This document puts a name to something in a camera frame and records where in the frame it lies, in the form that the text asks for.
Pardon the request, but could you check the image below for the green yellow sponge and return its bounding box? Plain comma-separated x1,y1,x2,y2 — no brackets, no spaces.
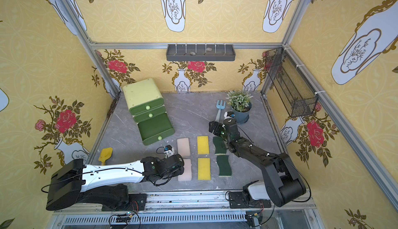
212,136,227,155
217,154,232,177

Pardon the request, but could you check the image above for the pink sponge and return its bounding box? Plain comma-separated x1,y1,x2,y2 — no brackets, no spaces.
178,159,192,182
177,138,191,158

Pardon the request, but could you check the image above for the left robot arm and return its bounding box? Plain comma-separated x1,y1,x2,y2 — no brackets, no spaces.
46,154,184,211

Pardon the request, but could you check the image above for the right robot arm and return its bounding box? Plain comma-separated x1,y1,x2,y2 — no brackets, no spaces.
209,118,306,207

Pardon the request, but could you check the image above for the light green drawer cabinet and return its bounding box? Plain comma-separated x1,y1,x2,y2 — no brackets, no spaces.
122,78,163,109

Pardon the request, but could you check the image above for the blue plant pot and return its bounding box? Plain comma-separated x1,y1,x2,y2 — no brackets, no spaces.
232,103,252,124

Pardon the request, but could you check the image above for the light blue garden fork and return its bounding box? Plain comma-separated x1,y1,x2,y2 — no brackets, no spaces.
215,100,226,122

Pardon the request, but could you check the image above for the artificial green plant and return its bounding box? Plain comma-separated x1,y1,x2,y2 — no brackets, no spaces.
227,90,252,113

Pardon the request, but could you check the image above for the yellow toy shovel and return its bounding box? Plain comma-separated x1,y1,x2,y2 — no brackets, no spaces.
98,147,113,166

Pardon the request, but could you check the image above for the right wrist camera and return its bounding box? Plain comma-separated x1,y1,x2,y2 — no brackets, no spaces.
224,111,235,119

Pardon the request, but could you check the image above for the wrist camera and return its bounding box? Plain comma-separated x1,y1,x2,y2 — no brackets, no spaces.
224,111,235,119
164,145,175,158

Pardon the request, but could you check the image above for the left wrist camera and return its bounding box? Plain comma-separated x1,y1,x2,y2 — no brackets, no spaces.
164,145,175,158

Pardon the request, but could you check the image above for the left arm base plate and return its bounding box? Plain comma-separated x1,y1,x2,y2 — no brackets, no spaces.
101,193,147,212

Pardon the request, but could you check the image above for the aluminium mounting rail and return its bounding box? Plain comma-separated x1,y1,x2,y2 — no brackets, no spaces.
47,190,325,229

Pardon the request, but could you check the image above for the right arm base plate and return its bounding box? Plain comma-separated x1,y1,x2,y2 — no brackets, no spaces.
225,191,272,209

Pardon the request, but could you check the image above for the black wire mesh basket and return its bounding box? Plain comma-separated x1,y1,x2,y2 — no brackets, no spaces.
265,48,318,118

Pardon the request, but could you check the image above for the grey wall shelf tray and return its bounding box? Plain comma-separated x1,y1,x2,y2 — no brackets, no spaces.
166,43,236,62

